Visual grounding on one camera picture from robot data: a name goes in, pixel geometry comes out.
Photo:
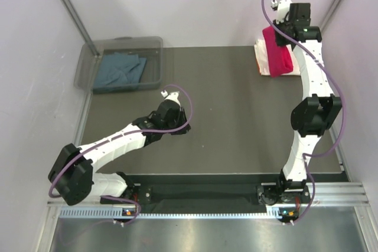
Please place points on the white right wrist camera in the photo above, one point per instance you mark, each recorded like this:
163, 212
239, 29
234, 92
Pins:
282, 9

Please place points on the grey slotted cable duct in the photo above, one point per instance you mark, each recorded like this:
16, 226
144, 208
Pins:
123, 212

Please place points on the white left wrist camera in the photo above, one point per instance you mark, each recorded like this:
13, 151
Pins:
172, 96

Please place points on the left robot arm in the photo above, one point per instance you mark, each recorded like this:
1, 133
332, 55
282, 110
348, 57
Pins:
74, 174

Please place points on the folded white t shirt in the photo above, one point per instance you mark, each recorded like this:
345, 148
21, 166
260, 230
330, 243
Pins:
262, 60

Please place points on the clear plastic bin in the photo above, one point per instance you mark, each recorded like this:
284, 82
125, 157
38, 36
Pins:
148, 47

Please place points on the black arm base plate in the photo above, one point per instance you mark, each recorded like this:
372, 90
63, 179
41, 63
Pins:
254, 188

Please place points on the pink t shirt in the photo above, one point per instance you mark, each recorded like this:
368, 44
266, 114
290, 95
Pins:
279, 58

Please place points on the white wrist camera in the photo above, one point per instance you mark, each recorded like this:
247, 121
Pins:
172, 96
282, 9

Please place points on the aluminium frame rail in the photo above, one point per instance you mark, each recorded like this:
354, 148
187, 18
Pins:
326, 194

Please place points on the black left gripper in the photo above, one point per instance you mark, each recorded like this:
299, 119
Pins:
181, 131

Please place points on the left aluminium corner post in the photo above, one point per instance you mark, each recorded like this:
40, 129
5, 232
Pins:
71, 10

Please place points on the grey-blue t shirt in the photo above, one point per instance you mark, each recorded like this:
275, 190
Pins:
118, 70

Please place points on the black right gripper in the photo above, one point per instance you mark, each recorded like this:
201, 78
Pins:
276, 25

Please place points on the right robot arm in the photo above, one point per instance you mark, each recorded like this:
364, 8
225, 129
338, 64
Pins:
319, 107

